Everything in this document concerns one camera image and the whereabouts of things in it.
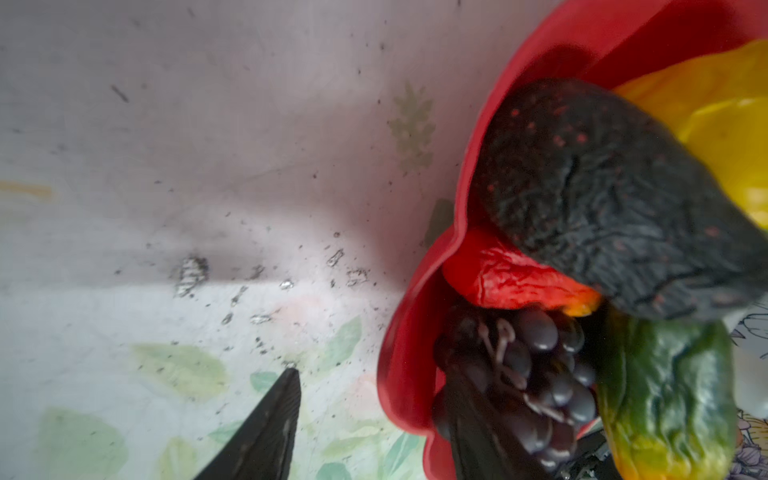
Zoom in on green yellow mango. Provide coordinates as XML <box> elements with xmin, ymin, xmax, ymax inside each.
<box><xmin>595</xmin><ymin>307</ymin><xmax>737</xmax><ymax>479</ymax></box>

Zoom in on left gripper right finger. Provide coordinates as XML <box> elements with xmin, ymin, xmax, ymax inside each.
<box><xmin>445</xmin><ymin>368</ymin><xmax>551</xmax><ymax>480</ymax></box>

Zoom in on yellow bell pepper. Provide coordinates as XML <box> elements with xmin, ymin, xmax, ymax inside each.
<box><xmin>614</xmin><ymin>39</ymin><xmax>767</xmax><ymax>229</ymax></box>

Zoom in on red chili pepper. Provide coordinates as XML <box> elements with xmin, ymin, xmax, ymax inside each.
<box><xmin>442</xmin><ymin>227</ymin><xmax>602</xmax><ymax>317</ymax></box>

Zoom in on dark purple grapes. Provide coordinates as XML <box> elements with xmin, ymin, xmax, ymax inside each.
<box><xmin>433</xmin><ymin>303</ymin><xmax>597</xmax><ymax>472</ymax></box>

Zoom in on red flower-shaped plate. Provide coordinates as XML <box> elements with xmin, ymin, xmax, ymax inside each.
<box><xmin>377</xmin><ymin>0</ymin><xmax>767</xmax><ymax>479</ymax></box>

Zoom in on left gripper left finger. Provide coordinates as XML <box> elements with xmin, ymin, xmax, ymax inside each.
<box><xmin>196</xmin><ymin>368</ymin><xmax>301</xmax><ymax>480</ymax></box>

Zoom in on dark avocado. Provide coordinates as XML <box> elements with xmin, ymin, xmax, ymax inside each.
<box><xmin>471</xmin><ymin>79</ymin><xmax>767</xmax><ymax>321</ymax></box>

